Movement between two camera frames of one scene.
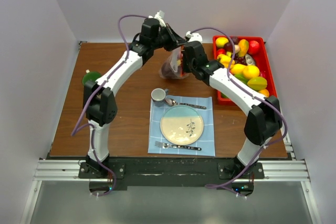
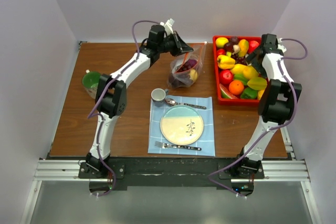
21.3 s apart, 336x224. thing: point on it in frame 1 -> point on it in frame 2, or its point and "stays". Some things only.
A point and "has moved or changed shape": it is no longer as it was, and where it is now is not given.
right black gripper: [186, 68] -> [251, 59]
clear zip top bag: [172, 67] has moved or changed shape
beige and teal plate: [181, 124] stays
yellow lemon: [250, 71] stays
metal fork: [165, 146] stays
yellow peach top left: [220, 41] stays
